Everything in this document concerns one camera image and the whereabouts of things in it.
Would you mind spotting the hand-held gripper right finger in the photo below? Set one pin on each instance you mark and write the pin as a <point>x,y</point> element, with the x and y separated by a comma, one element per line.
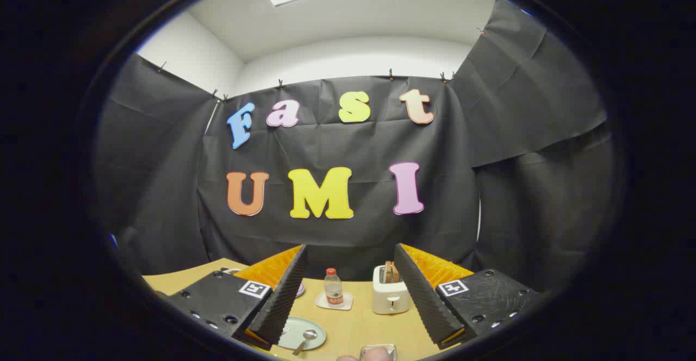
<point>418,290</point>

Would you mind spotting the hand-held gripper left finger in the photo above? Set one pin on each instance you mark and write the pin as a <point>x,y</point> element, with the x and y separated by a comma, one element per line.
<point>288,290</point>

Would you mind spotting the metal spoon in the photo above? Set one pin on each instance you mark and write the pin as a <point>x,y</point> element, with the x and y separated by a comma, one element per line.
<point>309,335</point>

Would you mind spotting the blue pink plate with food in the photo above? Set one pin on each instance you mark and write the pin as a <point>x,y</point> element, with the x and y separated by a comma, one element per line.
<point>300,289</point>

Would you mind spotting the brown toast slice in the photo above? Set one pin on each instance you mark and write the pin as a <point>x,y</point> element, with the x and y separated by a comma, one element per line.
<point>394,273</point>
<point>386,272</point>

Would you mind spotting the white toaster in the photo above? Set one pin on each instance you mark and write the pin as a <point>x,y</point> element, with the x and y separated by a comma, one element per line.
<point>389,296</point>

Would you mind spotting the pale green plate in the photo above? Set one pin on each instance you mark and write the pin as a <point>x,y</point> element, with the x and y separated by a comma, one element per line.
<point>312,325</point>

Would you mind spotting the clear water bottle red cap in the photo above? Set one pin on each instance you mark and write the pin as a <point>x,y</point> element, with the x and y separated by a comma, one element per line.
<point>333,289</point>

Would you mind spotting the white square coaster tray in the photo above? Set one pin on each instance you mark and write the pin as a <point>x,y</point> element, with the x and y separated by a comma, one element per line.
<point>346,302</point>

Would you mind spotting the metal perforated basket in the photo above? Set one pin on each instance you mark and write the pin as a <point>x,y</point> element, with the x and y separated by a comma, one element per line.
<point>380,347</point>

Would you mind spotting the black backdrop cloth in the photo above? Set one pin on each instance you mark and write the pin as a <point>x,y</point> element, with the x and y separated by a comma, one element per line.
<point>337,143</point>

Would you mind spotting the row of black cloth clips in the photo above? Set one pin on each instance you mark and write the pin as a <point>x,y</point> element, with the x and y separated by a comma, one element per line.
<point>390,74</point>

